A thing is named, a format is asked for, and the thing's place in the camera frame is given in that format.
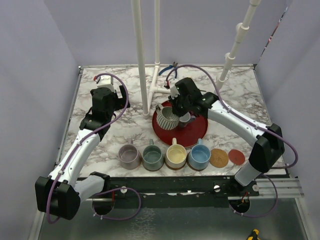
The dark green mug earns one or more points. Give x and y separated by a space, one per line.
152 157

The yellow black tool handle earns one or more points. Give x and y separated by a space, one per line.
254 235

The black metal base rail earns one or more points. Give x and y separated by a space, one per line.
170 192

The ribbed grey cup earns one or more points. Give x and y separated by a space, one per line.
166 119

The small grey cup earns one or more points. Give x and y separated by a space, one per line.
186 119

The light blue mug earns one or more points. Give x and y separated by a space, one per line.
199 156

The white PVC pipe frame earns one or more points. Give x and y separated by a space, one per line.
147 92

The cream yellow mug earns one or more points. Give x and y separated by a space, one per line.
176 154

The woven rattan coaster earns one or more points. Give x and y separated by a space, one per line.
219 158

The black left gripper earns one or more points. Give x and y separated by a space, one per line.
120 102

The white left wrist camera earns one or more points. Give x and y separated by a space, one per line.
104 81

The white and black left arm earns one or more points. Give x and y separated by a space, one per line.
60 194

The lilac mug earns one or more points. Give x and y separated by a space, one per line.
129 156

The thin red round coaster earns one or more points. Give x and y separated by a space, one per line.
236 157

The aluminium table edge strip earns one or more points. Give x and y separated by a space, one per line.
69 116

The blue handled pliers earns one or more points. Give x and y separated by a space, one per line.
170 67

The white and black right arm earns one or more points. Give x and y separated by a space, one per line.
266 143

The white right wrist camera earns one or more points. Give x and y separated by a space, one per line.
172 89

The dark red round tray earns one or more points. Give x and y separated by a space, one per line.
187 136

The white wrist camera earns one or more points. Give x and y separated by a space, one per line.
104 81
172 89

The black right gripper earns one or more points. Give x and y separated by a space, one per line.
178 112

